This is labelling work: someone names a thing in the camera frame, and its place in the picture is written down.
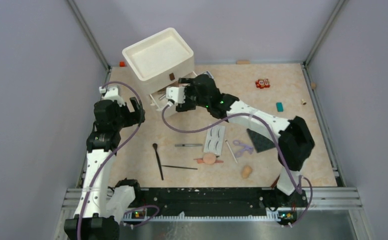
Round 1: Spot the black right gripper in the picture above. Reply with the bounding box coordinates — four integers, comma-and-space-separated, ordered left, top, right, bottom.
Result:
176, 78, 210, 112

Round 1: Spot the white plastic drawer organizer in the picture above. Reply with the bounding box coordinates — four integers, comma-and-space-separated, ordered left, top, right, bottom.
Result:
122, 27, 195, 116

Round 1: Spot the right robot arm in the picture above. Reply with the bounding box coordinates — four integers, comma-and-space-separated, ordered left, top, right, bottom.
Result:
166, 74, 315, 206

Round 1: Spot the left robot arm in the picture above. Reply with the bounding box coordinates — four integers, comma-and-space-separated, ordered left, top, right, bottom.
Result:
63, 97, 145, 240

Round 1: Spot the black makeup brush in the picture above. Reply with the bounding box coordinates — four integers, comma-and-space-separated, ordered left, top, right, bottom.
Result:
152, 143, 164, 181

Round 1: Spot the beige makeup sponge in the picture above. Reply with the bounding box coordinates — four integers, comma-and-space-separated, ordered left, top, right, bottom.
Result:
241, 165, 253, 179

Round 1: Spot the blue playing card deck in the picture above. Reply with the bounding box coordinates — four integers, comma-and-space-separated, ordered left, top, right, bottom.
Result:
203, 71, 214, 79

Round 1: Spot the white false eyelash card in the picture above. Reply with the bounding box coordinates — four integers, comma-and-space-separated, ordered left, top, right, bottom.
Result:
203, 125, 225, 156

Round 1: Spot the white cosmetic pencil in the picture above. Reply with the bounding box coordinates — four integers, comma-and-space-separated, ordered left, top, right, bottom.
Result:
225, 139, 238, 164

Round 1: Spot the silver eyeliner pencil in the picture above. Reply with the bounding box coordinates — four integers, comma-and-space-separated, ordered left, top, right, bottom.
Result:
174, 143, 203, 147

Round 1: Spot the peach powder puff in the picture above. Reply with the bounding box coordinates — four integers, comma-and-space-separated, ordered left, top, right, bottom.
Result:
202, 152, 217, 165

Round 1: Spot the thin black pencil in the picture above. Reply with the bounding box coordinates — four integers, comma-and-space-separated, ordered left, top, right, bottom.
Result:
161, 165, 198, 170

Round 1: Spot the dark green building baseplate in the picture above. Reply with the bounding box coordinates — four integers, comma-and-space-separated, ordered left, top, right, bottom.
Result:
246, 128, 275, 153

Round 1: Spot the teal toy block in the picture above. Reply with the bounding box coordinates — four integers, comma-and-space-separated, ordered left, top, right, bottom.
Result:
276, 102, 284, 113

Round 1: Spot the wooden block at wall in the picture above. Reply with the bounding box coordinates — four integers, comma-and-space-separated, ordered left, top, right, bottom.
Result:
236, 60, 251, 65

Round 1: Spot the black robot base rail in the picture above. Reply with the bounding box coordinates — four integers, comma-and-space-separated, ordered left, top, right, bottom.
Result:
129, 187, 308, 217

